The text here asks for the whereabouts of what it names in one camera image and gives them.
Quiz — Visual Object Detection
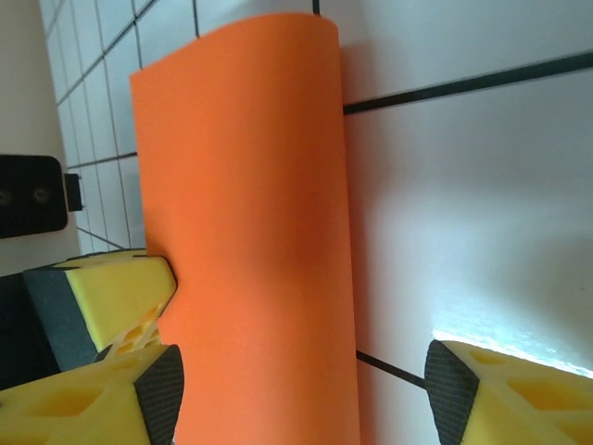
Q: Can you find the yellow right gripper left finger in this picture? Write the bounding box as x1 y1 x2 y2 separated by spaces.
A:
0 343 186 445

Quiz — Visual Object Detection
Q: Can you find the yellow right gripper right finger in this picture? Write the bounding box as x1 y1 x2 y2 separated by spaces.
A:
423 339 593 445

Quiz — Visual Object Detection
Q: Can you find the orange cloth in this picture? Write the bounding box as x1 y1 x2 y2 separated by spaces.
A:
128 12 361 445

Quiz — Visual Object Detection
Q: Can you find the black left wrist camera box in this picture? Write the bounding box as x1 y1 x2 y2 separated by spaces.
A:
0 155 87 242

